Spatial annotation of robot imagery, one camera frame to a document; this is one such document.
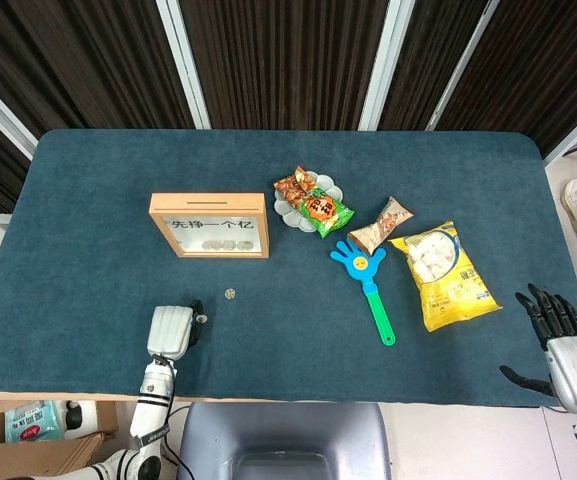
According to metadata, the green snack packet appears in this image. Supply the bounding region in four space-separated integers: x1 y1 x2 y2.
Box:
295 187 357 239

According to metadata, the pale flower-shaped plate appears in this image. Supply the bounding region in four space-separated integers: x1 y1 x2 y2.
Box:
273 174 344 234

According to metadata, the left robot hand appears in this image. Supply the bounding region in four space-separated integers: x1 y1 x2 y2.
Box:
145 298 209 360

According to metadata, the teal wet wipes pack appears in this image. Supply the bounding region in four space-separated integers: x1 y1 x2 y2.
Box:
3 399 64 444

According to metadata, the blue table cloth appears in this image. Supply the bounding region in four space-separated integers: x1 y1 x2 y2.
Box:
0 128 577 409

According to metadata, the wooden coin bank box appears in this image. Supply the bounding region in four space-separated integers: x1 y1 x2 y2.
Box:
148 192 271 260

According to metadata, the brown orange snack packet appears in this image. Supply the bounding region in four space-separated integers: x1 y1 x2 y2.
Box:
273 166 319 211

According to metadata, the black white small device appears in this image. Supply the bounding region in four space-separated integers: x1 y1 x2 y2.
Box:
63 399 85 431

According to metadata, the cardboard box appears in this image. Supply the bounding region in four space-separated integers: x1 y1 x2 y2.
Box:
0 398 120 480

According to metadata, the blue hand clapper toy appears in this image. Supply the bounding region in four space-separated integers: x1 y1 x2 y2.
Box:
329 238 397 347

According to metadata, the brown beige snack packet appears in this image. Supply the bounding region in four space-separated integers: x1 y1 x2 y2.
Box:
346 195 415 254

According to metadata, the yellow dumpling bag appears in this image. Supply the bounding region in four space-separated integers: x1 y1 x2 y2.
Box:
387 220 504 333

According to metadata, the grey robot chest shell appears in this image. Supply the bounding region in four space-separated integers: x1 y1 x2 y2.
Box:
175 401 394 480

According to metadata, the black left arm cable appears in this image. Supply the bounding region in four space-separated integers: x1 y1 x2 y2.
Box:
157 355 192 480

